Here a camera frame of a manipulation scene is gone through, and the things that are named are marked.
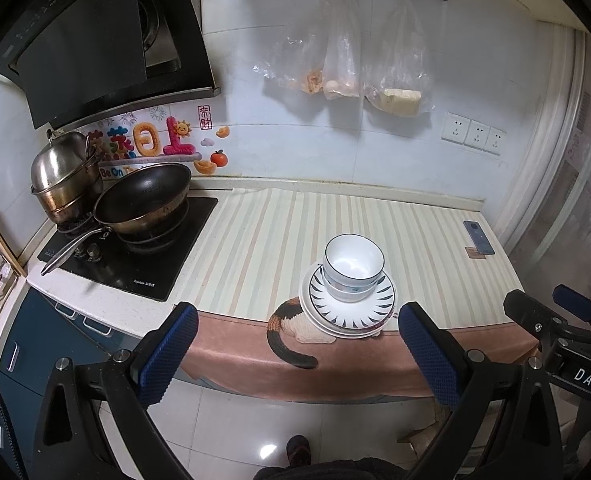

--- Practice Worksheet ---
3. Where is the black wok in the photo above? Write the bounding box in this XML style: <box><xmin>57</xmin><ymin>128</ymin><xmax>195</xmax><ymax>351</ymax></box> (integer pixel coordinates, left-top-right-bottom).
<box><xmin>40</xmin><ymin>162</ymin><xmax>193</xmax><ymax>277</ymax></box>

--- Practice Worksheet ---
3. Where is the clear plastic bag pale block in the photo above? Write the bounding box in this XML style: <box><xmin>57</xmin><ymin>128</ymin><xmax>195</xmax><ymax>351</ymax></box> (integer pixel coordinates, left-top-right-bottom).
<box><xmin>363</xmin><ymin>0</ymin><xmax>434</xmax><ymax>117</ymax></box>

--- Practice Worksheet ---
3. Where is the cardboard piece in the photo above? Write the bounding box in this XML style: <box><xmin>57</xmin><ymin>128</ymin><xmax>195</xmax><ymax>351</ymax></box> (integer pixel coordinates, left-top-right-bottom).
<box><xmin>398</xmin><ymin>405</ymin><xmax>451</xmax><ymax>461</ymax></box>

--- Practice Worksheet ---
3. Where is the floral white bowl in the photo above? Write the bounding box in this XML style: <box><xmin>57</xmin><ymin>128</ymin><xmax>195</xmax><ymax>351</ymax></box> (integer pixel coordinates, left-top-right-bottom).
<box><xmin>324</xmin><ymin>271</ymin><xmax>383</xmax><ymax>296</ymax></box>

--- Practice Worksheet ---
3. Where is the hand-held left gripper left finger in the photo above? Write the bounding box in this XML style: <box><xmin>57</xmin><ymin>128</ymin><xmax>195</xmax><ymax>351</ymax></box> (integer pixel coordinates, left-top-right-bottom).
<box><xmin>28</xmin><ymin>301</ymin><xmax>201</xmax><ymax>480</ymax></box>

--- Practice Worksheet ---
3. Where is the clear plastic bag orange food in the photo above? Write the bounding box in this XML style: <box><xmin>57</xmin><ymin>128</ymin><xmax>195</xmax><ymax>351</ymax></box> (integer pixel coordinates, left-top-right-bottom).
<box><xmin>254</xmin><ymin>25</ymin><xmax>329</xmax><ymax>96</ymax></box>

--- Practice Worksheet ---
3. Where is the plain white bowl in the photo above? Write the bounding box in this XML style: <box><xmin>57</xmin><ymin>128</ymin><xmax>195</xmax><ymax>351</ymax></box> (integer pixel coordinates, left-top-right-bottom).
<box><xmin>328</xmin><ymin>285</ymin><xmax>377</xmax><ymax>305</ymax></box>

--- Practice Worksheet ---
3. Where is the blue kitchen cabinet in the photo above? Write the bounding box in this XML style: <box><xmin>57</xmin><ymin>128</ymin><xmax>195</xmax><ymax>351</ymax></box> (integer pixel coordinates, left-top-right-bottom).
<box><xmin>0</xmin><ymin>287</ymin><xmax>141</xmax><ymax>461</ymax></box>

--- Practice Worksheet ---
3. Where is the colourful wall sticker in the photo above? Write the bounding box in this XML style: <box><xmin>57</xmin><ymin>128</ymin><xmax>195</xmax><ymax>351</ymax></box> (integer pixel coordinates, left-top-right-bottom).
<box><xmin>86</xmin><ymin>102</ymin><xmax>231</xmax><ymax>181</ymax></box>

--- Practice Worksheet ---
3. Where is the stainless steel pot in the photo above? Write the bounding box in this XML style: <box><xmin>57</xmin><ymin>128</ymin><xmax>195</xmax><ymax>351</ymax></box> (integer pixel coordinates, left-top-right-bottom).
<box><xmin>29</xmin><ymin>129</ymin><xmax>105</xmax><ymax>226</ymax></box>

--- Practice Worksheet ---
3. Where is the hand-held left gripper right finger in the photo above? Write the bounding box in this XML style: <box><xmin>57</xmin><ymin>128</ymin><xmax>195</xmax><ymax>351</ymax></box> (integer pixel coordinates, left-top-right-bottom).
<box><xmin>398</xmin><ymin>301</ymin><xmax>576</xmax><ymax>480</ymax></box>

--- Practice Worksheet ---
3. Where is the clear plastic bag with eggs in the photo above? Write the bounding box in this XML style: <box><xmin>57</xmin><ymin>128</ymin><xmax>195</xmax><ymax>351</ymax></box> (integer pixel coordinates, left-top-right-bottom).
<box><xmin>323</xmin><ymin>0</ymin><xmax>364</xmax><ymax>101</ymax></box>

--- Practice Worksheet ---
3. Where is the person's foot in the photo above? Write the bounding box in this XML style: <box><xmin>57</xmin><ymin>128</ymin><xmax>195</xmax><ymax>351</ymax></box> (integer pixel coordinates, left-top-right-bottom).
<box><xmin>285</xmin><ymin>435</ymin><xmax>311</xmax><ymax>469</ymax></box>

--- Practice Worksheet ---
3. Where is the striped cloth with cat print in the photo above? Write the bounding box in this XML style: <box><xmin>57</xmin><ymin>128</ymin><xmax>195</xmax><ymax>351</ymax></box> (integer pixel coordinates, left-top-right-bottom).
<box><xmin>182</xmin><ymin>187</ymin><xmax>541</xmax><ymax>403</ymax></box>

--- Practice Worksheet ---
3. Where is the white bowl dark rim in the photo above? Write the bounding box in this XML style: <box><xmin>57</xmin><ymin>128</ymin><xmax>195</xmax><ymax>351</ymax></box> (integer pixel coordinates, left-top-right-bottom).
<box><xmin>323</xmin><ymin>233</ymin><xmax>385</xmax><ymax>286</ymax></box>

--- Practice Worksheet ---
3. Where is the blue leaf pattern plate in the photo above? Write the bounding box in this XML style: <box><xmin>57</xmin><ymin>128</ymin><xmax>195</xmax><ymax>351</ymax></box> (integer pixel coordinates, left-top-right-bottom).
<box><xmin>308</xmin><ymin>262</ymin><xmax>397</xmax><ymax>331</ymax></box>

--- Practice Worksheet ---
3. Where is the sliding glass door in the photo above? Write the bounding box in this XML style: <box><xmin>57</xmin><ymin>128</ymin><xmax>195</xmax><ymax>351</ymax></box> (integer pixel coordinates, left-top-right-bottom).
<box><xmin>505</xmin><ymin>25</ymin><xmax>591</xmax><ymax>281</ymax></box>

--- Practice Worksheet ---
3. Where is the black range hood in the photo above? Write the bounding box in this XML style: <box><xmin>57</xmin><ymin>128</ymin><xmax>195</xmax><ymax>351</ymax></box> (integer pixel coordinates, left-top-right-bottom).
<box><xmin>0</xmin><ymin>0</ymin><xmax>222</xmax><ymax>131</ymax></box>

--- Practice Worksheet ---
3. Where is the person's dark clothing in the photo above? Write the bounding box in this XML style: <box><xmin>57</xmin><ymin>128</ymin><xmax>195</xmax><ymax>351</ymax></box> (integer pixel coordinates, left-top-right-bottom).
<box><xmin>252</xmin><ymin>457</ymin><xmax>411</xmax><ymax>480</ymax></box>

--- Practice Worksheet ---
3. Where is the white wall socket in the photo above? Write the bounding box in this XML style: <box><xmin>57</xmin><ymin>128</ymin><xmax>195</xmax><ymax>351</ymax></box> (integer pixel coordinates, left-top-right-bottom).
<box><xmin>484</xmin><ymin>127</ymin><xmax>507</xmax><ymax>156</ymax></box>
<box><xmin>464</xmin><ymin>120</ymin><xmax>491</xmax><ymax>150</ymax></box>
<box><xmin>441</xmin><ymin>112</ymin><xmax>471</xmax><ymax>145</ymax></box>

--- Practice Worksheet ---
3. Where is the black gas stove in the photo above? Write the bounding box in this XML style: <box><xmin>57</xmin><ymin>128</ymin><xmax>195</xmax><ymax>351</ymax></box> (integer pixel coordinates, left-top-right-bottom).
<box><xmin>38</xmin><ymin>195</ymin><xmax>219</xmax><ymax>303</ymax></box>

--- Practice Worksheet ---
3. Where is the blue smartphone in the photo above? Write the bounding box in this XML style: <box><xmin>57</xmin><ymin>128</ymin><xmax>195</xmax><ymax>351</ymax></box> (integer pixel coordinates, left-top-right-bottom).
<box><xmin>463</xmin><ymin>220</ymin><xmax>496</xmax><ymax>256</ymax></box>

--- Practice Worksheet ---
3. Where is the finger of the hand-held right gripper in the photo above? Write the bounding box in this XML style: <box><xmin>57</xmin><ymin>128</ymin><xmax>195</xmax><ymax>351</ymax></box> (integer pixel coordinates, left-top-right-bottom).
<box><xmin>552</xmin><ymin>284</ymin><xmax>591</xmax><ymax>335</ymax></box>
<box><xmin>504</xmin><ymin>288</ymin><xmax>565</xmax><ymax>347</ymax></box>

